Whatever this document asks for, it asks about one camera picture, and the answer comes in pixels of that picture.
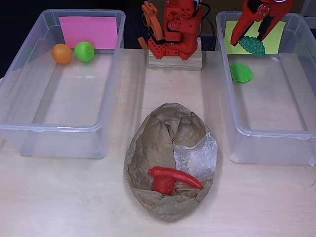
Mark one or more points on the dark green bumpy toy vegetable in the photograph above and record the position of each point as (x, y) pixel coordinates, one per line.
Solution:
(254, 47)

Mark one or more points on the red toy chili pepper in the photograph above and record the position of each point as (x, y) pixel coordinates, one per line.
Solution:
(177, 175)

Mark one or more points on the red toy strawberry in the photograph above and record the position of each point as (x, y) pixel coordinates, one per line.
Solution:
(163, 186)

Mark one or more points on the yellow paper note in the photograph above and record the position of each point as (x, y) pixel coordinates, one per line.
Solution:
(276, 39)

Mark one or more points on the light green toy lettuce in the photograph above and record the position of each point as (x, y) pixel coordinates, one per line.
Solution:
(240, 72)

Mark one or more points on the light green toy apple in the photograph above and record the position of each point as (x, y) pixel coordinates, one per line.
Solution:
(84, 51)

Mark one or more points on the red printed robot arm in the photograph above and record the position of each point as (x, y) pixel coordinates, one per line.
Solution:
(177, 29)

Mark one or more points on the pink paper note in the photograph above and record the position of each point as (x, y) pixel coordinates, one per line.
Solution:
(89, 33)

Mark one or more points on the clear plastic bin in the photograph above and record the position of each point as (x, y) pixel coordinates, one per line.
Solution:
(266, 103)
(61, 98)

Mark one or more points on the orange printed robot arm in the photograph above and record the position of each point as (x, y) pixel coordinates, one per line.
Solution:
(150, 14)

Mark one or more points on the orange toy fruit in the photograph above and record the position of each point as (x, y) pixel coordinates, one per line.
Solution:
(62, 53)

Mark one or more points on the crumpled brown paper bag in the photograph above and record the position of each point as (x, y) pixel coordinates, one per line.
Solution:
(168, 207)

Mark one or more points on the wooden base block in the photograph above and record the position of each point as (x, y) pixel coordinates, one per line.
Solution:
(172, 64)

